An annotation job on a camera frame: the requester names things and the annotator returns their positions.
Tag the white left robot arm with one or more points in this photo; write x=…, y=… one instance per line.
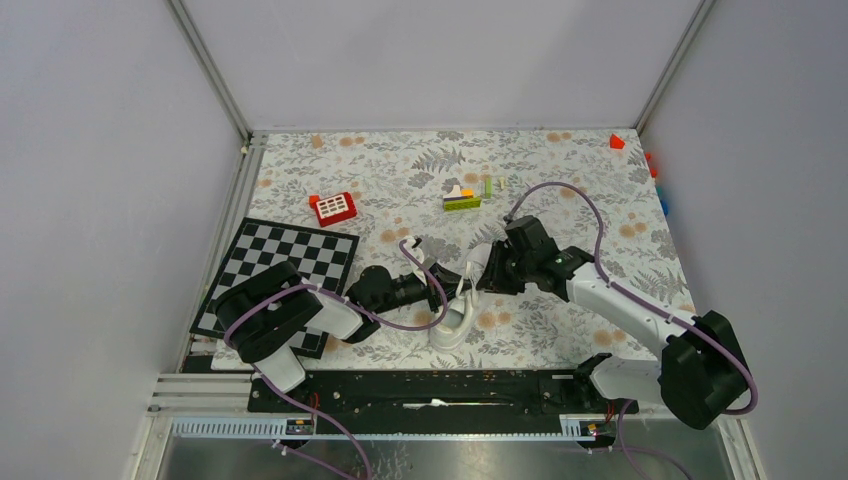
x=264, y=313

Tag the red white grid toy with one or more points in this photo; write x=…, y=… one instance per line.
x=333, y=209

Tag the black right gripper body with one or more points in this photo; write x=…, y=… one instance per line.
x=509, y=272

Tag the green toy brick stack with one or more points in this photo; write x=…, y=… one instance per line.
x=460, y=198

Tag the grey slotted cable duct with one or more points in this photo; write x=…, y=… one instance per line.
x=424, y=426

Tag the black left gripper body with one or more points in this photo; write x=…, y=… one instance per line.
x=432, y=289

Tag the white sneaker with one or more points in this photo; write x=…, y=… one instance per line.
x=464, y=309

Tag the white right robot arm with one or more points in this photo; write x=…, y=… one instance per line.
x=697, y=370

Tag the blue toy piece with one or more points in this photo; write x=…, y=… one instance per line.
x=663, y=201

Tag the red triangular block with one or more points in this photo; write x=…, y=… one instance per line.
x=615, y=142

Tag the black white chessboard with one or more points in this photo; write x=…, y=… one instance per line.
x=320, y=256

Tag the floral patterned table mat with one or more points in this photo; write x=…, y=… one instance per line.
x=584, y=193

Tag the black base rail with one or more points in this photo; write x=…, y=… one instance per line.
x=461, y=393

